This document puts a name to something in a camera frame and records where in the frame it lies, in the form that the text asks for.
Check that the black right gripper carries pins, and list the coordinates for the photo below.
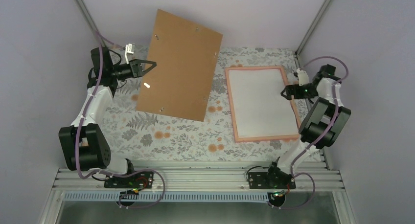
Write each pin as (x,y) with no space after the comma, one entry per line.
(297,95)

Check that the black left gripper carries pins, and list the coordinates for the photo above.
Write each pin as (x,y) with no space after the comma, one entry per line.
(136,69)

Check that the sunset photo print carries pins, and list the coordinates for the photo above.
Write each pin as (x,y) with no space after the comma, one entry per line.
(262,102)

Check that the brown cardboard backing board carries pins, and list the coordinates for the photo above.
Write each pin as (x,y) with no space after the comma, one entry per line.
(186,54)

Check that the pink wooden picture frame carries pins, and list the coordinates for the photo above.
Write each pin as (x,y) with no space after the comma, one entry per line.
(262,104)

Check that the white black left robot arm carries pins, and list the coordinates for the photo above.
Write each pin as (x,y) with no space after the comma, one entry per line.
(83,143)

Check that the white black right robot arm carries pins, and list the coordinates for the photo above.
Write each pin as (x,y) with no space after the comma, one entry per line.
(321,126)

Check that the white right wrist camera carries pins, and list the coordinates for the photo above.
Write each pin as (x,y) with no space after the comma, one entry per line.
(303,78)

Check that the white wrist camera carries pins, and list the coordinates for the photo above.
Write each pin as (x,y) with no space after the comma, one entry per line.
(303,78)
(129,49)

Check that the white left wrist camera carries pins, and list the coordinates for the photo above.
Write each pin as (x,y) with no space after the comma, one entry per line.
(129,49)

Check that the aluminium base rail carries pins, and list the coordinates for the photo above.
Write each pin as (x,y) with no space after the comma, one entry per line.
(210,176)

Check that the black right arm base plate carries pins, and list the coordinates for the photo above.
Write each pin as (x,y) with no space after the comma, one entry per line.
(266,180)

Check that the aluminium corner post left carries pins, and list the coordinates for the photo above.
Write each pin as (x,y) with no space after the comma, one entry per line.
(89,20)

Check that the aluminium corner post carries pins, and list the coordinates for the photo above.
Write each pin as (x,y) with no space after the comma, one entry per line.
(320,13)
(89,20)

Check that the aluminium corner post right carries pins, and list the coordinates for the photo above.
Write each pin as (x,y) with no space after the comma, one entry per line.
(320,13)

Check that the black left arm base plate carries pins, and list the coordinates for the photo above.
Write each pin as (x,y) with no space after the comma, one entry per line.
(142,180)

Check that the grey slotted cable duct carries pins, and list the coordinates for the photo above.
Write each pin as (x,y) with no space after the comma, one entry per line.
(146,196)

